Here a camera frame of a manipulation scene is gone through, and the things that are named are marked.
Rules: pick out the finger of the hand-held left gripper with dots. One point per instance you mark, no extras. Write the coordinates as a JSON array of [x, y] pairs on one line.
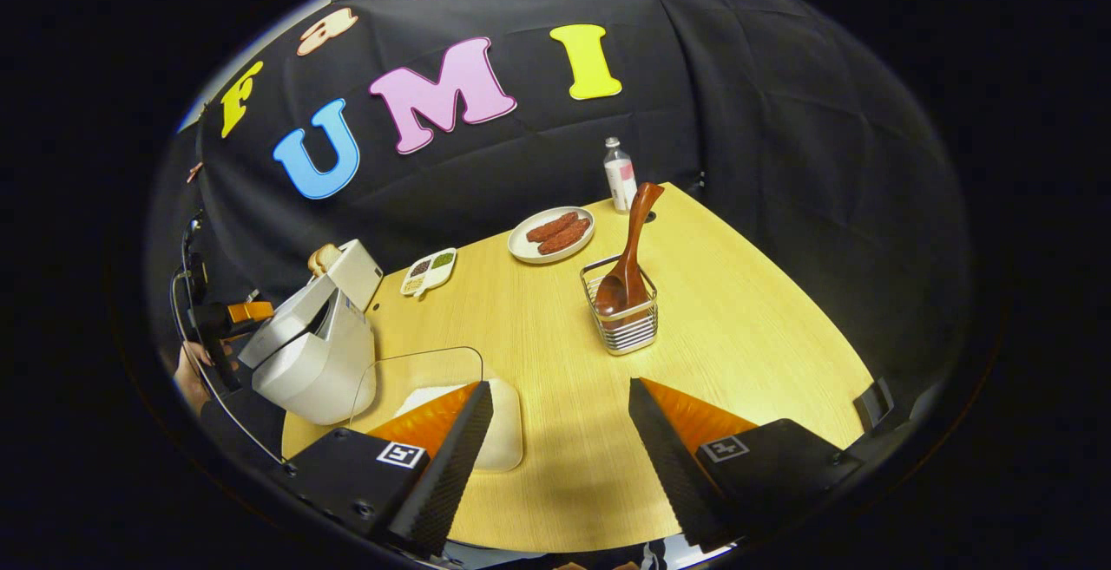
[[252, 311]]

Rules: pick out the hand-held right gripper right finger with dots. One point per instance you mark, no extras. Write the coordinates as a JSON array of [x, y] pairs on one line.
[[673, 466]]

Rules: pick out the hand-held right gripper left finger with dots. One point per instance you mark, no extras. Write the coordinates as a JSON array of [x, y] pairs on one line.
[[456, 466]]

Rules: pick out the clear rice container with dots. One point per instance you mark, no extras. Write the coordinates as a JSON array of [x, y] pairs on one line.
[[508, 431]]

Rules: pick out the white rice heap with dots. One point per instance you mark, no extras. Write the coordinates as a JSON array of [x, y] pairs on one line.
[[425, 396]]

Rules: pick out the white rice cooker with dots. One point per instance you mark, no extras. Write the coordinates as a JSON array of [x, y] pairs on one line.
[[312, 362]]

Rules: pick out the brown wooden spoon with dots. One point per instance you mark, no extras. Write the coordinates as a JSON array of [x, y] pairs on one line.
[[638, 232]]

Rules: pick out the toasted bread slice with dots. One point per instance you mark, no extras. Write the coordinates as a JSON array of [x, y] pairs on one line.
[[331, 255], [316, 263]]

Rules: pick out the white toaster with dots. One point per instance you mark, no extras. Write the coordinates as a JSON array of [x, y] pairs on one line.
[[360, 271]]

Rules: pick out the copper cloth clip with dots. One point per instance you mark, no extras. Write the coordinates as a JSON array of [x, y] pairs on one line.
[[194, 173]]

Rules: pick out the white divided grain dish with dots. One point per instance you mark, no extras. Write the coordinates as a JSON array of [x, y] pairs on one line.
[[430, 271]]

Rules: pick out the white round plate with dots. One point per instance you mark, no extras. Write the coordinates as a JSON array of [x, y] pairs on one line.
[[522, 245]]

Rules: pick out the brown meat patty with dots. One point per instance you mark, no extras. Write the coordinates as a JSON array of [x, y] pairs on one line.
[[552, 226], [564, 238]]

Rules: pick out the small clear bottle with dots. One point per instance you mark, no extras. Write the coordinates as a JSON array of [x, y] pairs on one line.
[[620, 180]]

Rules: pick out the black table edge bracket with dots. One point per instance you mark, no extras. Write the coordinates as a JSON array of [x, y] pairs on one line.
[[878, 405]]

